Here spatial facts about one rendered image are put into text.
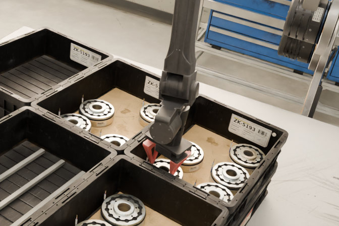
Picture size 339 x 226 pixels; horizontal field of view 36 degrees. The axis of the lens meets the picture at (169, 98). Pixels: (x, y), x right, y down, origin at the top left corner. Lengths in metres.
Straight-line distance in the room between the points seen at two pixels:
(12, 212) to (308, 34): 1.01
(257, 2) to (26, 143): 2.09
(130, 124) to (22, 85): 0.38
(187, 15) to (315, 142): 0.95
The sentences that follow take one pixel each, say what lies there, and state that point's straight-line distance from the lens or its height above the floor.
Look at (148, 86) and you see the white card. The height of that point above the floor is 0.89.
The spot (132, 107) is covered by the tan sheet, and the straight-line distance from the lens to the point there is 1.62.
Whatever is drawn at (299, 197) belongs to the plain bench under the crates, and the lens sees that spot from 1.65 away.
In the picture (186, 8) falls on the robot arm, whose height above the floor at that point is 1.30.
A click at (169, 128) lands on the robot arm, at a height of 1.06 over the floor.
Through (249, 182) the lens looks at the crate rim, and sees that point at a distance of 1.26.
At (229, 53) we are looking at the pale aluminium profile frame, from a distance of 3.36.
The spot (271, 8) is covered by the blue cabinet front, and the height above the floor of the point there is 0.66.
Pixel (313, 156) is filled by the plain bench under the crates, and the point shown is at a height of 0.70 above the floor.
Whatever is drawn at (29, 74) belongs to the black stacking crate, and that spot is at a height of 0.83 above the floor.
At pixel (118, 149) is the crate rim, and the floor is 0.93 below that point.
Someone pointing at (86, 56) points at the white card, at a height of 0.89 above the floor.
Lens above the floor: 1.70
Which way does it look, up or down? 31 degrees down
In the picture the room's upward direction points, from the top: 11 degrees clockwise
